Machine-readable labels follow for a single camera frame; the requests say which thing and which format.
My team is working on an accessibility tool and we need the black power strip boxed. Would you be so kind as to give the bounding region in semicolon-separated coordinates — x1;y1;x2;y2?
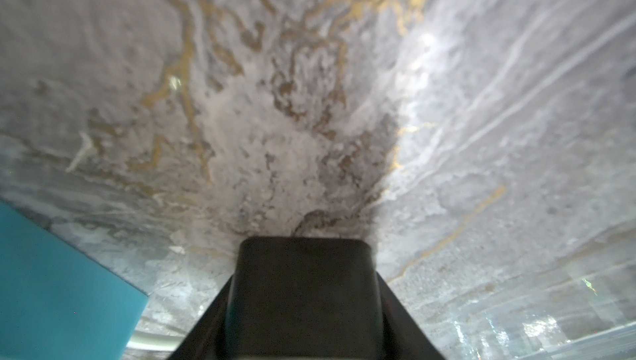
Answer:
172;237;441;359

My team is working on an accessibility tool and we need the teal power strip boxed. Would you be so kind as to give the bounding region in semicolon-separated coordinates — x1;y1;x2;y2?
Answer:
1;204;148;359

